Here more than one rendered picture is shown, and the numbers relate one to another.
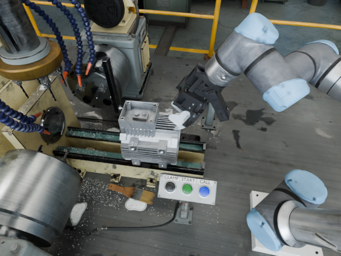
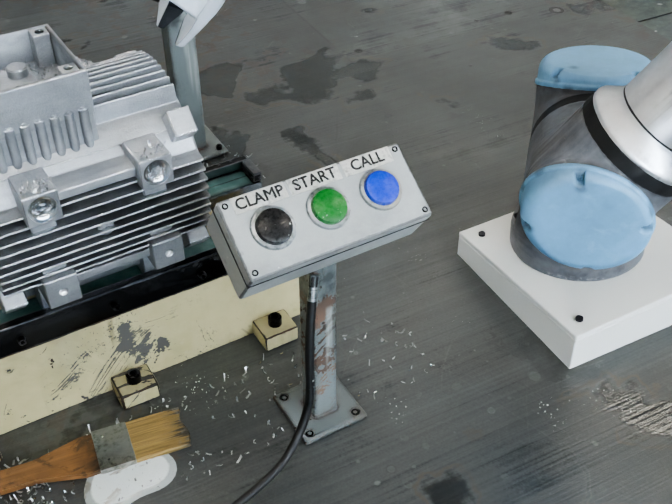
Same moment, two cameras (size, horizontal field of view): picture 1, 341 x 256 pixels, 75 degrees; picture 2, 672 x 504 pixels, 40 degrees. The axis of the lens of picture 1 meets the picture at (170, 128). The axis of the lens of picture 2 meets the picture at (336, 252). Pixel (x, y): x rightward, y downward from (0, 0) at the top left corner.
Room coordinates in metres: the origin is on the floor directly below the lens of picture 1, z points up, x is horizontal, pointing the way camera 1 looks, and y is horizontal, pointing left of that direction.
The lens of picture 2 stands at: (-0.17, 0.32, 1.51)
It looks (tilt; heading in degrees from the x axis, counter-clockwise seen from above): 40 degrees down; 321
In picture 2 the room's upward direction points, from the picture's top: straight up
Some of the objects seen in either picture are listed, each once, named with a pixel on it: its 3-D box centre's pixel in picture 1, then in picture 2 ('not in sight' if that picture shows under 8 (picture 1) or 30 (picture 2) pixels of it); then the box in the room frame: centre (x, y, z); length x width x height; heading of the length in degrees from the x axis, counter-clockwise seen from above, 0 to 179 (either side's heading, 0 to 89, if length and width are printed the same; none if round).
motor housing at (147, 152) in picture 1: (152, 136); (72, 177); (0.53, 0.07, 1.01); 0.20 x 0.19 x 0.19; 83
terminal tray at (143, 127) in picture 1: (140, 118); (6, 101); (0.54, 0.11, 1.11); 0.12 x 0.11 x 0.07; 83
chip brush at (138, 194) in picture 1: (131, 192); (81, 457); (0.40, 0.16, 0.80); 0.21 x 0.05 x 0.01; 73
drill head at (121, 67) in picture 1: (103, 73); not in sight; (0.90, 0.33, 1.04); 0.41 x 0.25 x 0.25; 172
